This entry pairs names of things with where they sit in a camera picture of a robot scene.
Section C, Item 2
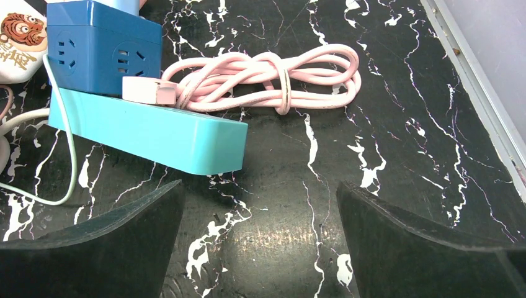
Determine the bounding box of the blue cube socket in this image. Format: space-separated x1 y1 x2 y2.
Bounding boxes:
47 1 162 95

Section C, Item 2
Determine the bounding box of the pink coiled cable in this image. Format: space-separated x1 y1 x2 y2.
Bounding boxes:
161 43 362 116

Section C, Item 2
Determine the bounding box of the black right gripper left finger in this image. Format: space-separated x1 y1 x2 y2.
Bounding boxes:
1 180 185 297

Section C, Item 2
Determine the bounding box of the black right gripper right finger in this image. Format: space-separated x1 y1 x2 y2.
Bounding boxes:
336 181 525 297

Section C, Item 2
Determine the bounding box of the thin pink cable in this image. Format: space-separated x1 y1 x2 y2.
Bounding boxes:
0 84 15 122

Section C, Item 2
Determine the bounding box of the thin mint cable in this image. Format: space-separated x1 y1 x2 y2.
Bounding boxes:
0 54 79 207

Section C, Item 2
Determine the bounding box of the white tiger print socket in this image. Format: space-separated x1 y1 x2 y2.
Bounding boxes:
1 0 48 84

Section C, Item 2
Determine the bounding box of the teal power strip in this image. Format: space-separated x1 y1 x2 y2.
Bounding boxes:
60 88 248 176

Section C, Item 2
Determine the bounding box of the aluminium frame rail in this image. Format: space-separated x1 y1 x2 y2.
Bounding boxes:
422 1 525 199

